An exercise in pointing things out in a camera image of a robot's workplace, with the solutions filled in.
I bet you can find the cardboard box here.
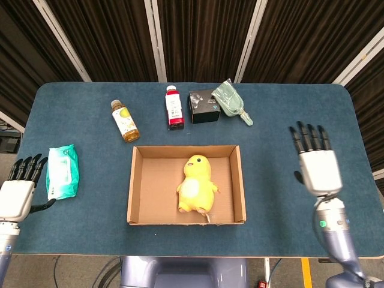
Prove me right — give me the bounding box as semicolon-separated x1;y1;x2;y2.
127;145;247;226

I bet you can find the blue cable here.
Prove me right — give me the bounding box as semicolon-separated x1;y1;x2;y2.
268;258;283;288

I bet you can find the yellow plush toy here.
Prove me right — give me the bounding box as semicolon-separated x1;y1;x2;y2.
175;154;221;223

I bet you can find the green wet wipes pack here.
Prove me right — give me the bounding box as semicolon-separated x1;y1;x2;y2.
45;144;80;201

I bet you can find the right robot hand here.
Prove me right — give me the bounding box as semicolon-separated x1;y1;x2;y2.
288;121;344;197

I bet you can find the red juice bottle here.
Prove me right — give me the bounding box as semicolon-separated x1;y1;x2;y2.
164;85;185;131

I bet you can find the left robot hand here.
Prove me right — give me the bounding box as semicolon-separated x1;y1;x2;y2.
0;153;57;223

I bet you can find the small black box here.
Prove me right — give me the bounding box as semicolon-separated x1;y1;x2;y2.
188;91;221;124

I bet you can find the yellow tea bottle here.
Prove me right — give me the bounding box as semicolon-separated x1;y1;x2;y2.
110;100;141;143

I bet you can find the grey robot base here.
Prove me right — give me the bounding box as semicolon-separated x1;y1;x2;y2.
119;256;250;288

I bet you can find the blue table mat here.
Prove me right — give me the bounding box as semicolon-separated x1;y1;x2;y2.
11;82;384;259

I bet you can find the green item in plastic bag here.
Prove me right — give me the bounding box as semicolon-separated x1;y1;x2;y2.
211;78;254;127

